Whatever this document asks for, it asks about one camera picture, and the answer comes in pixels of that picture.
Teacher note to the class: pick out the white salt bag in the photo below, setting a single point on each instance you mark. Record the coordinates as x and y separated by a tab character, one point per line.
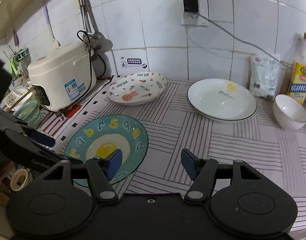
264	76

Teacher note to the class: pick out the cooking wine bottle yellow label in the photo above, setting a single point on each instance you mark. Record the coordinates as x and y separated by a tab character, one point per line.
297	76

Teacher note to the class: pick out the green plastic basket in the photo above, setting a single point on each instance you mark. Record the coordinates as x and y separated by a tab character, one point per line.
29	113

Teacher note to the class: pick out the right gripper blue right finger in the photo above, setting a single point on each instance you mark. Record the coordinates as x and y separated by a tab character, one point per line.
202	172

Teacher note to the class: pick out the blue fried egg plate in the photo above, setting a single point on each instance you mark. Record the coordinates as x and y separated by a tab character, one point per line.
102	136

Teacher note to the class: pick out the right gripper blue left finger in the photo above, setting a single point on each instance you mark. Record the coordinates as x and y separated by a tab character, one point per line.
100	172

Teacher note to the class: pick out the white rice cooker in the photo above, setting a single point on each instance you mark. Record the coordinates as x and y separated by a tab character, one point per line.
63	76

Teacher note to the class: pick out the rabbit carrot pattern plate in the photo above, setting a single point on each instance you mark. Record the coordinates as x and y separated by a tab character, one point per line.
137	88

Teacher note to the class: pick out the black power adapter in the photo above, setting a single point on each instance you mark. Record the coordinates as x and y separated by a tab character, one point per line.
191	6

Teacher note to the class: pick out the white ribbed bowl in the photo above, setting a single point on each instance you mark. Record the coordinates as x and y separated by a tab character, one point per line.
289	114

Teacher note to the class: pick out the white cup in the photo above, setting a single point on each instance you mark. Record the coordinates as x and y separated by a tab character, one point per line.
19	180

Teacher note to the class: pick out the white plate with sun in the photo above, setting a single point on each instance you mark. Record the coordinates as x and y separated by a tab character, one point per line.
222	100

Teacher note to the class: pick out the hanging metal ladles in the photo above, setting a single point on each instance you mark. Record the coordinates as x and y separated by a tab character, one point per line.
91	35

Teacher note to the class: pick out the wall warning sticker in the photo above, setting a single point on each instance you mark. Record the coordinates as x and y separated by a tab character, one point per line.
132	62

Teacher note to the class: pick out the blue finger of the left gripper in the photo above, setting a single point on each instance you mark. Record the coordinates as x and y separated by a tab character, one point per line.
39	137

